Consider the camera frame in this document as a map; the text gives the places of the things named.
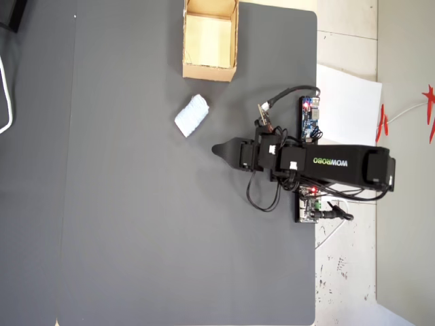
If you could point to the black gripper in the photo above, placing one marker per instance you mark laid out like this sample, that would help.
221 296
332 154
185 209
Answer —
249 156

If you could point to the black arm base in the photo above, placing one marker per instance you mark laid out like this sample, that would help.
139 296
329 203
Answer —
277 176

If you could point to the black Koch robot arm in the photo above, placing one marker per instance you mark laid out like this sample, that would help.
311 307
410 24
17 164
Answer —
333 163

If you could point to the open cardboard box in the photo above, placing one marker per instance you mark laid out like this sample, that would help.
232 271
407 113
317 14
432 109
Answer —
208 40

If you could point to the blue circuit board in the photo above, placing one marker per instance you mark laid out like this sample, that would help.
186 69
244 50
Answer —
310 119

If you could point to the green terminal motor driver board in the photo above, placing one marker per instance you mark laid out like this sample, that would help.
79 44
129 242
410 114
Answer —
307 208

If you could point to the large grey mat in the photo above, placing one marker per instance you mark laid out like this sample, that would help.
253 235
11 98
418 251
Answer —
153 220

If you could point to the black power plug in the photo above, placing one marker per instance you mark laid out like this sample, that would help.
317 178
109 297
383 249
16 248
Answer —
334 214

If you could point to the white paper sheet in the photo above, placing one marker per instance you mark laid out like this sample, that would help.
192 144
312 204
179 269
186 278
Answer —
350 108

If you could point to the dark grey mat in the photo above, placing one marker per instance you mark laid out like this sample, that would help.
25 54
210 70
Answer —
30 203

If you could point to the black device corner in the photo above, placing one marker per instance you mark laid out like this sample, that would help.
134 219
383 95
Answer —
12 13

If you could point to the small wrist camera board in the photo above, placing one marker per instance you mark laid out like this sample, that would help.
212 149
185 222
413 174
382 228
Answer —
264 117

